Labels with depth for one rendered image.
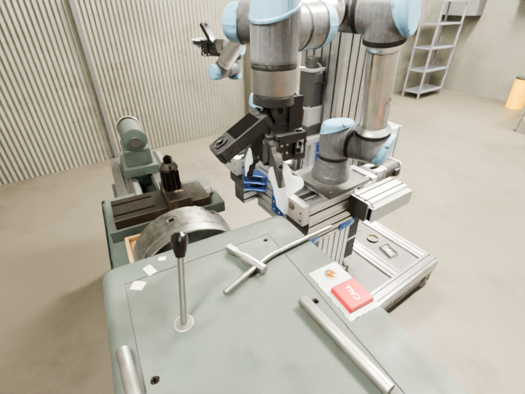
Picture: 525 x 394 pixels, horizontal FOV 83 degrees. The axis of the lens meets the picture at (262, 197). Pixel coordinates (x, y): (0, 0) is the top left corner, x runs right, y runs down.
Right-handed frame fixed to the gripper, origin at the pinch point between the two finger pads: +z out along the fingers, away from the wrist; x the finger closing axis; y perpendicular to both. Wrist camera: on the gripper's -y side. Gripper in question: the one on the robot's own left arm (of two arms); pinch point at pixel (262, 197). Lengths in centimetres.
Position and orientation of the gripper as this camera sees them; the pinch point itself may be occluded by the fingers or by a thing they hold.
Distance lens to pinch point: 60.5
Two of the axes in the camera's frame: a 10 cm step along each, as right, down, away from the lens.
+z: 0.0, 8.4, 5.4
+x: -4.7, -4.8, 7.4
